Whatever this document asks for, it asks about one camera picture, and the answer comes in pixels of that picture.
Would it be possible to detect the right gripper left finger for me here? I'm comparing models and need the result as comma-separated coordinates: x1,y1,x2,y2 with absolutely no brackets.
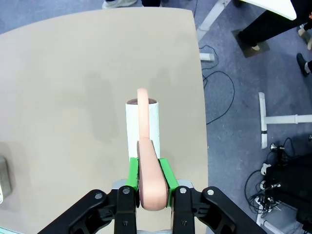
39,157,140,234

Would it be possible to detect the black equipment case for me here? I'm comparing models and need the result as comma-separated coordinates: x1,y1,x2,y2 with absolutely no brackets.
264,156,312,234

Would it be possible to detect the person in black trousers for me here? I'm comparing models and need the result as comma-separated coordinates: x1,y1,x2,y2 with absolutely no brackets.
237,9,312,49

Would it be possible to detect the white table base foot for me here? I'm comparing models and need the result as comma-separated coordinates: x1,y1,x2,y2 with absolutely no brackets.
258,92,312,150

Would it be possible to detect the white side table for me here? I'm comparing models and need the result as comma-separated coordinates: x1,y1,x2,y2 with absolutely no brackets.
198,0,297,61

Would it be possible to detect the grey mannequin base plate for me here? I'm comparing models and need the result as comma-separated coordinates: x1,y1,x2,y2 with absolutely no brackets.
231,29,271,58

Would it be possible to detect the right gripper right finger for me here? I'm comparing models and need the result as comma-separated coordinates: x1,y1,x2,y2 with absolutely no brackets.
158,157,268,234

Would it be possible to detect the black floor cable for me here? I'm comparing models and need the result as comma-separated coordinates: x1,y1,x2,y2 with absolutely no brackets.
201,45,236,125

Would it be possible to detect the pink handled lint roller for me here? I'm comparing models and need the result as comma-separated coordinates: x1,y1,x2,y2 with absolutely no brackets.
125,87,169,212

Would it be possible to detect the steel rectangular container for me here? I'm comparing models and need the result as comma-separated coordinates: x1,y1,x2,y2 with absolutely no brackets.
0,156,13,204

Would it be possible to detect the beige shoe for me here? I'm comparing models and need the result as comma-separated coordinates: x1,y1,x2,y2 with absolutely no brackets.
297,23,312,51

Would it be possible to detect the black shoe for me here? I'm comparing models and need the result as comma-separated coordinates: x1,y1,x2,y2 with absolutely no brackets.
296,53,312,78

